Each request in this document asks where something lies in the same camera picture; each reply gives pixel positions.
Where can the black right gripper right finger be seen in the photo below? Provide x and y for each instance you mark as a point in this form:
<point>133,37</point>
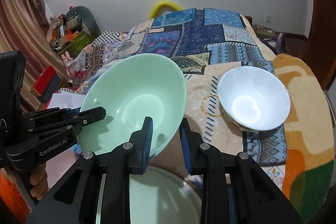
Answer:
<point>235,188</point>

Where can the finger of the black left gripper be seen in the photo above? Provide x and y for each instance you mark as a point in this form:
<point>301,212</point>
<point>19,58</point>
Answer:
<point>89,116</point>

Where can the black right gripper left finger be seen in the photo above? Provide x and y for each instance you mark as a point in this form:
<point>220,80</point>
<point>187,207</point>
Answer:
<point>97,184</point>

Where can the mint green bowl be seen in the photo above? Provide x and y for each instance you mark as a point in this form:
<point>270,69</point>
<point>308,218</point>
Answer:
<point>140,86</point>

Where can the large mint green plate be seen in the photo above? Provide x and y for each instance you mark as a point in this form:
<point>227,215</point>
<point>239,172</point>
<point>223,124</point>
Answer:
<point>159,196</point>

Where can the orange sleeve forearm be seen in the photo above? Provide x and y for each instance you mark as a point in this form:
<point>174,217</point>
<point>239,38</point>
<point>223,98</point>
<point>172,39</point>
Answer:
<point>13,200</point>

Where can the left hand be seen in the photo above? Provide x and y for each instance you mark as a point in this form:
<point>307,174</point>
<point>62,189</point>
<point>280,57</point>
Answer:
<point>38,180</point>

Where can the white folded cloth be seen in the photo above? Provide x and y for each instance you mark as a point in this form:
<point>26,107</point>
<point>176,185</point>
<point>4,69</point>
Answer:
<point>66,100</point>

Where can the red box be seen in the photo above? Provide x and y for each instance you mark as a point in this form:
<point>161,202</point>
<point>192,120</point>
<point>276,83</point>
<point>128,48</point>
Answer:
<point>43,81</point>

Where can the pink rabbit toy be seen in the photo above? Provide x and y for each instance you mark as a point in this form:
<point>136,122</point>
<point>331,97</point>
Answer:
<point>67,60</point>

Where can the patterned bowl under white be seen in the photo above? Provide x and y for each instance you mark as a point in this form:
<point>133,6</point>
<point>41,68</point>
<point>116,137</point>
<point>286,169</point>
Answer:
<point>230,119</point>

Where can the orange beige blanket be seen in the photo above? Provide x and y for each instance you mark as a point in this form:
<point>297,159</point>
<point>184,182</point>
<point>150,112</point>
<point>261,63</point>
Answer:
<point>306,175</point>

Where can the green cardboard box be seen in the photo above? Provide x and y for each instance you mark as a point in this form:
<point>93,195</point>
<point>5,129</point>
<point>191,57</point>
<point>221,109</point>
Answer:
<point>79,43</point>

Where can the grey green cushion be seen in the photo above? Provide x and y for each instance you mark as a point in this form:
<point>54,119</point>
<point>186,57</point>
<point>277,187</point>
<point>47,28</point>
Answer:
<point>81,17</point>

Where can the pink curtain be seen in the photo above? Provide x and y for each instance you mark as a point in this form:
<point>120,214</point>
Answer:
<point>23,27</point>

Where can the yellow chair back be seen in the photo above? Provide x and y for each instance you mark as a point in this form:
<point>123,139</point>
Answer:
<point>163,5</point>

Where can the patchwork patterned tablecloth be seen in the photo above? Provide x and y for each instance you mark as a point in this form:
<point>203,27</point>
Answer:
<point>204,43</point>

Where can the brown wooden door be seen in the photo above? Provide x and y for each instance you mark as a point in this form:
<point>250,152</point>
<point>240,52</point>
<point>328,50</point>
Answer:
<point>321,42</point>

